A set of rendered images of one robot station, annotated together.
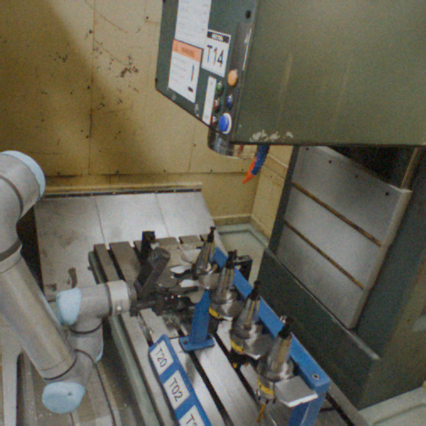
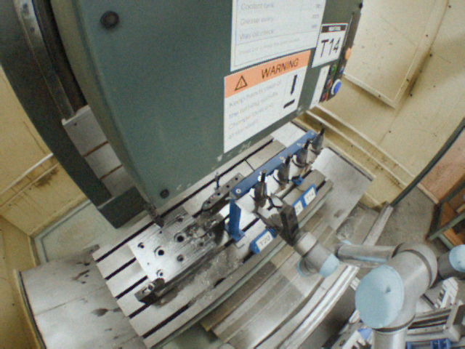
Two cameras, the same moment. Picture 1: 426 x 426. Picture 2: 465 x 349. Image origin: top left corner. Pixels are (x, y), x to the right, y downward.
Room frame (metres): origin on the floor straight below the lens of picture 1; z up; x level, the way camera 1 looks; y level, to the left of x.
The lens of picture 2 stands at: (1.05, 0.34, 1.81)
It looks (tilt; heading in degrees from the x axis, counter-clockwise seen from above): 53 degrees down; 256
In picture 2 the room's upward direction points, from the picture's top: 3 degrees clockwise
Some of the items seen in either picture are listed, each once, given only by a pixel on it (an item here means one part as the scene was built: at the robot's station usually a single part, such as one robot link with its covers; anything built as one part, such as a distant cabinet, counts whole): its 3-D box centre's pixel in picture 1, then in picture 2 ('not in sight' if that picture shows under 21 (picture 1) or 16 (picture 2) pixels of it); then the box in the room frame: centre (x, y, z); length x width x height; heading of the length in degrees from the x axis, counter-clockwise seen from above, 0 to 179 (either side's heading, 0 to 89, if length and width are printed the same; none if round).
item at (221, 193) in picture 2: not in sight; (223, 193); (0.95, -0.20, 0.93); 0.26 x 0.05 x 0.06; 35
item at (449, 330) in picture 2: not in sight; (456, 321); (0.30, 0.71, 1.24); 0.14 x 0.09 x 0.03; 29
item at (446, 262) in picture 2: not in sight; (456, 262); (0.12, 0.52, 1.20); 0.13 x 0.12 x 0.14; 134
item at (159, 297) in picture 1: (151, 293); (285, 227); (0.80, 0.11, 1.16); 0.12 x 0.08 x 0.09; 120
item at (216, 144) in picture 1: (238, 128); not in sight; (1.11, -0.03, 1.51); 0.16 x 0.16 x 0.12
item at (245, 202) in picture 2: (193, 256); (248, 204); (0.91, 0.03, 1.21); 0.07 x 0.05 x 0.01; 120
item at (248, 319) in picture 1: (250, 310); (303, 153); (0.68, -0.11, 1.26); 0.04 x 0.04 x 0.07
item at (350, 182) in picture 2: not in sight; (284, 178); (0.54, -0.35, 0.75); 0.89 x 0.70 x 0.26; 120
